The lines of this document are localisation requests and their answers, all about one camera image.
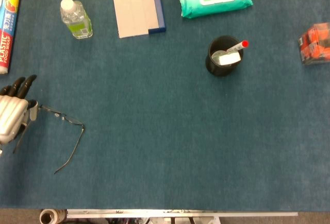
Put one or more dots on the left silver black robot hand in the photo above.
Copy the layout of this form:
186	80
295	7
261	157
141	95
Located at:
11	116

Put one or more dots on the thin-framed eyeglasses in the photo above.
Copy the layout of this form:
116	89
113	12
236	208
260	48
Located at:
56	115

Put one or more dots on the plastic food wrap box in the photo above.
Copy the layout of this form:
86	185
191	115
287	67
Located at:
9	28

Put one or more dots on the brown tape roll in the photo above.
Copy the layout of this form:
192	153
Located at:
47	217

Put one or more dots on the clear bottle with green label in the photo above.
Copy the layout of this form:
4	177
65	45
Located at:
77	20

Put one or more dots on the open blue and grey box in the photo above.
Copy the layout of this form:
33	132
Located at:
134	10

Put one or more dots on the blue felt table cloth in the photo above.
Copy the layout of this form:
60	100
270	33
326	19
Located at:
180	144

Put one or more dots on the black mesh pen holder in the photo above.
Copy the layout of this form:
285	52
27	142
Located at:
216	69

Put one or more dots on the white eraser block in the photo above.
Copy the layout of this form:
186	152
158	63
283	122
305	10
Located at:
229	58

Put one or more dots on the white marker with red cap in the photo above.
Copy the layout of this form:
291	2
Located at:
239	45

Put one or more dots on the clear box of red items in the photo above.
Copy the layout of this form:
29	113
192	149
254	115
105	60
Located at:
315	43

